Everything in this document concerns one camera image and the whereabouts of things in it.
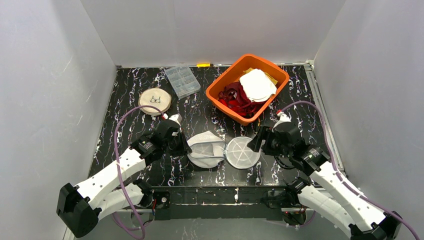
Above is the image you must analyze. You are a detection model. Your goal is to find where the grey-trim mesh laundry bag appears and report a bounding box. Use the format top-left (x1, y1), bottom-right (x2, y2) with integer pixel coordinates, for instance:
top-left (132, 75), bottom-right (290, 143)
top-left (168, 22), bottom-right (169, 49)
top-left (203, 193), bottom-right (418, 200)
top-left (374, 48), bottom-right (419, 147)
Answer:
top-left (187, 131), bottom-right (261, 170)

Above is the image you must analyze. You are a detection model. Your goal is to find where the yellow bra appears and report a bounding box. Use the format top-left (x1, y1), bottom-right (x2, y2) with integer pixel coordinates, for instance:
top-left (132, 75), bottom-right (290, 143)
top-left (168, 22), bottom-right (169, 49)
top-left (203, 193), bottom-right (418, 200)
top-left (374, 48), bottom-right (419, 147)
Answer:
top-left (243, 67), bottom-right (278, 86)

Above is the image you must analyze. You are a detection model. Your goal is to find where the plain white bra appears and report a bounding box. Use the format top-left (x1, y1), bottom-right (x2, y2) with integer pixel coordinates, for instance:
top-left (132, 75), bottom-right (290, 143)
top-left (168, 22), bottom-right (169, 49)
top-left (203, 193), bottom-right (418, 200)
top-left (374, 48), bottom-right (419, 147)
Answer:
top-left (239, 68), bottom-right (277, 102)

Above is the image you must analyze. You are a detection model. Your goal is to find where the dark maroon bra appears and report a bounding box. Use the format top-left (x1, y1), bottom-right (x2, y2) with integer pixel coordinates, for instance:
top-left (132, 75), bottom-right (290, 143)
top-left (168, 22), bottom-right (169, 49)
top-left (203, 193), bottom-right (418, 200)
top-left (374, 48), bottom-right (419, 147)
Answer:
top-left (218, 81), bottom-right (250, 108)

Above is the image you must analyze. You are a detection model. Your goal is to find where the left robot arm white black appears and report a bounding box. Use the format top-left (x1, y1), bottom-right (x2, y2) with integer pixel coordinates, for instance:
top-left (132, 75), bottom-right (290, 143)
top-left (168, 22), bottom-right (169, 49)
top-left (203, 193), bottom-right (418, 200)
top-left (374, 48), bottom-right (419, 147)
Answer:
top-left (56, 114), bottom-right (192, 238)

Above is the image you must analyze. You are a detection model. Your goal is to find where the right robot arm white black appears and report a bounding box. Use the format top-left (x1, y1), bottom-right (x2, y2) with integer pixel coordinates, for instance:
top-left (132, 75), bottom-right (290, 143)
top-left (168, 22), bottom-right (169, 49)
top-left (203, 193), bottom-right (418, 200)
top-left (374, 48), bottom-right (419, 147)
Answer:
top-left (247, 122), bottom-right (401, 240)

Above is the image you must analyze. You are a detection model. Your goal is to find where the red bra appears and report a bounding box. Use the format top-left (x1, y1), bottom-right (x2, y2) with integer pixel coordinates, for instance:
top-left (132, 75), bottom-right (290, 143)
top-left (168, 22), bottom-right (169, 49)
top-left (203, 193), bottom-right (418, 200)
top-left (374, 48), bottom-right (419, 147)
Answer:
top-left (219, 99), bottom-right (265, 118)

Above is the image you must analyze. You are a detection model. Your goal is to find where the clear plastic compartment box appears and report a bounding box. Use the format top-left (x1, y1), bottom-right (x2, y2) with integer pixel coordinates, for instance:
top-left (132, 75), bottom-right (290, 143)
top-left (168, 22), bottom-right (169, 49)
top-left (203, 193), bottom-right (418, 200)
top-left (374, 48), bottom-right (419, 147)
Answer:
top-left (164, 64), bottom-right (201, 100)

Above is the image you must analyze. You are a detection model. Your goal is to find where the orange plastic bin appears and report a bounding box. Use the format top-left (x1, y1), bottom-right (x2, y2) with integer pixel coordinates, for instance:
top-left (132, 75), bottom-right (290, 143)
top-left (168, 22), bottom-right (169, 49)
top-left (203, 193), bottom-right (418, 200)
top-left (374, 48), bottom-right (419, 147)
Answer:
top-left (205, 53), bottom-right (289, 126)

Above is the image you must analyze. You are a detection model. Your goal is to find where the yellow marker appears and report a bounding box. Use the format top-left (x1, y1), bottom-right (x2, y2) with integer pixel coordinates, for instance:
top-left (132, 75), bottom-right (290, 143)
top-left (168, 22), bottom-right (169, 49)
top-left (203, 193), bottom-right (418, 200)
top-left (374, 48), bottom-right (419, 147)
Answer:
top-left (196, 63), bottom-right (213, 68)

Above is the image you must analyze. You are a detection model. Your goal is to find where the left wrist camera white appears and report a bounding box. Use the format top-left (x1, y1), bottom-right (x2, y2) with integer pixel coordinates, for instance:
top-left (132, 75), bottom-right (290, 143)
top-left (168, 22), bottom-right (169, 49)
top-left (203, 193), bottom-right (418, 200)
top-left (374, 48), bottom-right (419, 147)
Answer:
top-left (168, 113), bottom-right (182, 127)

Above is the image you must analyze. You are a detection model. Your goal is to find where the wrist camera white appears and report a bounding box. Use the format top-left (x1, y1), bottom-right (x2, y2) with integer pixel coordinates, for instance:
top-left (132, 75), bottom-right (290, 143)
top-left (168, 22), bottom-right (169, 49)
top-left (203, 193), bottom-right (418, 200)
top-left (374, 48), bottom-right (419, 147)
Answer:
top-left (272, 110), bottom-right (292, 129)
top-left (168, 113), bottom-right (182, 127)

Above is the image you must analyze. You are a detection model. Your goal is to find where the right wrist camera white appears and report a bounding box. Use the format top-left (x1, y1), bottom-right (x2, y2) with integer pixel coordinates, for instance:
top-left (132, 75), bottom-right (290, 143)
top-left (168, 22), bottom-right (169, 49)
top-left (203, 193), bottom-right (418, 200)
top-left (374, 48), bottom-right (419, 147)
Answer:
top-left (272, 110), bottom-right (292, 129)

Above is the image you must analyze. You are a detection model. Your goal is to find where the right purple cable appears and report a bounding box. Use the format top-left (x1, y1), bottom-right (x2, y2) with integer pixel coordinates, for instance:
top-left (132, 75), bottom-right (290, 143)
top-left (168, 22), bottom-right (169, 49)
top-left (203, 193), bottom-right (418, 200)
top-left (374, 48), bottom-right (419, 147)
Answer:
top-left (278, 100), bottom-right (422, 240)

